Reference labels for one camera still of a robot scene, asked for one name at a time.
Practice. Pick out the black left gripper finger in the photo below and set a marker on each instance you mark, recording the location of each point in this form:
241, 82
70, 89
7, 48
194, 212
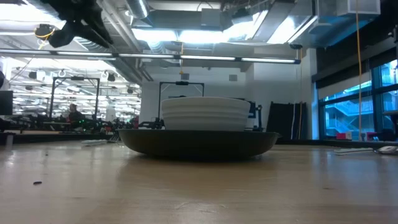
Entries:
103, 29
91, 36

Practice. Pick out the stack of white bowls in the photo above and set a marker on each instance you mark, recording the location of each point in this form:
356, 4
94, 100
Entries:
205, 113

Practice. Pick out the dark round tray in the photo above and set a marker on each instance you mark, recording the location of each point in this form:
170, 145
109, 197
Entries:
199, 143

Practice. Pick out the white spoon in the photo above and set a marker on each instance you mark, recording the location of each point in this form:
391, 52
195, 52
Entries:
353, 151

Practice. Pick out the black background robot arm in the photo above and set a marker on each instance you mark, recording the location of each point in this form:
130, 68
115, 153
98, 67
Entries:
152, 124

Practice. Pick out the long ceiling light strip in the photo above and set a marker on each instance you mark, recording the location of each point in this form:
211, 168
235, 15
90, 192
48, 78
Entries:
149, 56

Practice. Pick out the person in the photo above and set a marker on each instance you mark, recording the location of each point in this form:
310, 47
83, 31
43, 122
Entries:
75, 114

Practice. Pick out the dark monitor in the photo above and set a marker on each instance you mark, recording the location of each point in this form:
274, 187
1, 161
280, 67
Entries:
6, 102

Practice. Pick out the small black speck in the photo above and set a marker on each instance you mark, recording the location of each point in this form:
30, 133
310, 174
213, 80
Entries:
37, 183

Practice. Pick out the black monitor on stand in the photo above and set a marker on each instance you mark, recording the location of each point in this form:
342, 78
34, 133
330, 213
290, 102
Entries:
256, 115

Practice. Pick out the black leaning panels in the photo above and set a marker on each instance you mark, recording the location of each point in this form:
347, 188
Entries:
284, 121

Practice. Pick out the white ceiling box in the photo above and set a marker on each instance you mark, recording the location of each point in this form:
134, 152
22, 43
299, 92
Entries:
359, 7

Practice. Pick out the red box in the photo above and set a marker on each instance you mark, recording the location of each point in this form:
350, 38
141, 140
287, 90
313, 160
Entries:
343, 136

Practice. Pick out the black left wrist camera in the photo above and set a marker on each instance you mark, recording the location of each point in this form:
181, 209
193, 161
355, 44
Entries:
61, 36

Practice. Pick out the round silver air duct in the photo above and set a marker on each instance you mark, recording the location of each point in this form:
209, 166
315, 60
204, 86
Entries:
136, 7

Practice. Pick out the black metal frame rig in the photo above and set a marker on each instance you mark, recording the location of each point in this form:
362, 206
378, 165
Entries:
182, 83
51, 99

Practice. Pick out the grey wall vent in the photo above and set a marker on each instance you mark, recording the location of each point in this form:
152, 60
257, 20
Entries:
185, 76
233, 77

